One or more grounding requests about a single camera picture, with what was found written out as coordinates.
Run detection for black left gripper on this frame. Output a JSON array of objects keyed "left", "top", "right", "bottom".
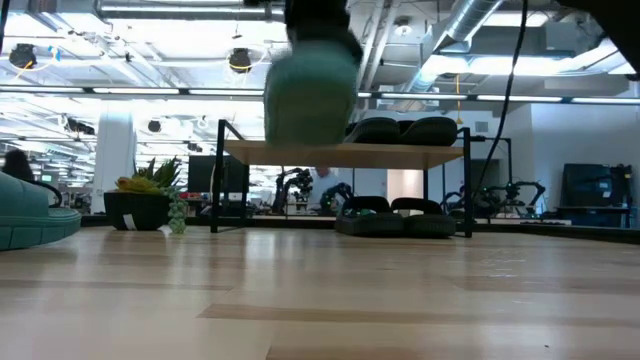
[{"left": 283, "top": 0, "right": 364, "bottom": 65}]

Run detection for green rubber slide sandal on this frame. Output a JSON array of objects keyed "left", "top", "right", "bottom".
[
  {"left": 0, "top": 171, "right": 83, "bottom": 252},
  {"left": 263, "top": 39, "right": 363, "bottom": 148}
]

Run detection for black rubber slide sandal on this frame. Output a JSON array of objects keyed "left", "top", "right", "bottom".
[
  {"left": 333, "top": 195, "right": 406, "bottom": 238},
  {"left": 398, "top": 116, "right": 459, "bottom": 148},
  {"left": 389, "top": 197, "right": 458, "bottom": 239},
  {"left": 344, "top": 116, "right": 402, "bottom": 146}
]

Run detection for wooden shelf black metal legs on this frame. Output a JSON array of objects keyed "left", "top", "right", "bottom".
[{"left": 209, "top": 118, "right": 475, "bottom": 240}]

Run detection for white ceiling light strip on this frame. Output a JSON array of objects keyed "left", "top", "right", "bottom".
[
  {"left": 0, "top": 86, "right": 85, "bottom": 95},
  {"left": 571, "top": 96, "right": 640, "bottom": 105},
  {"left": 476, "top": 94, "right": 564, "bottom": 103},
  {"left": 188, "top": 88, "right": 265, "bottom": 97},
  {"left": 92, "top": 87, "right": 180, "bottom": 96},
  {"left": 379, "top": 92, "right": 469, "bottom": 101}
]

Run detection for person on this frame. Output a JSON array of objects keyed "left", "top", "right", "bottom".
[
  {"left": 1, "top": 148, "right": 36, "bottom": 184},
  {"left": 305, "top": 166, "right": 342, "bottom": 211}
]

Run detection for black background monitor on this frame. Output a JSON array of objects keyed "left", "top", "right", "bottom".
[
  {"left": 187, "top": 154, "right": 251, "bottom": 195},
  {"left": 561, "top": 162, "right": 635, "bottom": 209}
]

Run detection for white building pillar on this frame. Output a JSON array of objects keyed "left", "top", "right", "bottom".
[{"left": 91, "top": 110, "right": 137, "bottom": 215}]

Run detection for potted succulent plant black pot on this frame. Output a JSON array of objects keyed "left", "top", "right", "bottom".
[{"left": 103, "top": 155, "right": 189, "bottom": 235}]

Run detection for dark background table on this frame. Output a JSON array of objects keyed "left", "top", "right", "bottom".
[{"left": 553, "top": 204, "right": 637, "bottom": 229}]

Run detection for silver ventilation duct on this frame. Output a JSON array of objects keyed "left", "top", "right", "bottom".
[{"left": 399, "top": 0, "right": 504, "bottom": 96}]

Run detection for yellow hanging cord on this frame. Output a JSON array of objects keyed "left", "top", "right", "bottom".
[{"left": 453, "top": 73, "right": 462, "bottom": 125}]

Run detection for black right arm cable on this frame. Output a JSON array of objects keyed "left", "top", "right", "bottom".
[{"left": 471, "top": 0, "right": 530, "bottom": 201}]

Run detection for black aluminium table frame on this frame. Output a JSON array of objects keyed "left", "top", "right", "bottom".
[{"left": 79, "top": 213, "right": 640, "bottom": 246}]

